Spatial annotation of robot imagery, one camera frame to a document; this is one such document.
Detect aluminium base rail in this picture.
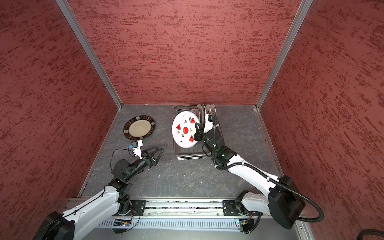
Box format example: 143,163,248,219
64,197,305,218

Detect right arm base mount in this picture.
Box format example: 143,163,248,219
222,200,244,216

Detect right aluminium corner post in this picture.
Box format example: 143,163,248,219
256,0,313,111

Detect small red patterned plate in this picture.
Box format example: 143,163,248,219
190,108,200,119

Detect left circuit board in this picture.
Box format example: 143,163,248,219
113,219,132,228

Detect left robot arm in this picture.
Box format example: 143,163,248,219
34,147,164,240

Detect floral white plate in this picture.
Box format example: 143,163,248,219
204,104,212,115

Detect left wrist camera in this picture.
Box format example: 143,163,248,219
128,140,143,159

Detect circuit board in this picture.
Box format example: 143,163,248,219
237,219,255,234
113,219,132,228

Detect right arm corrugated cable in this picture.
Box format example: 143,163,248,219
211,112,325,223

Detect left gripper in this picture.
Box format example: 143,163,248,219
126,146,165,182

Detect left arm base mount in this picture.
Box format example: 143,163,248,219
117,200,147,216

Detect plain grey white plate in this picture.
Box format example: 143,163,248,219
197,104,205,123

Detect dark striped rim plate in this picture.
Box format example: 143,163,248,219
123,115,156,141

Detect left aluminium corner post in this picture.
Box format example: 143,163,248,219
56,0,124,110

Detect black cable bottom right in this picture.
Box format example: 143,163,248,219
356,229,384,240

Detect rightmost floral plate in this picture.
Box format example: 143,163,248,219
209,104,217,122

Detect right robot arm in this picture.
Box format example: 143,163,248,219
194,123,306,229

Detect wire dish rack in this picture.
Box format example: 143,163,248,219
173,105,207,160

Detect right circuit board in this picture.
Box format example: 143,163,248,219
237,219,255,234

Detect aluminium corner post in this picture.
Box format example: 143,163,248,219
256,0,313,111
56,0,124,110

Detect white watermelon pattern plate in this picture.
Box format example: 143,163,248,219
172,111,200,149

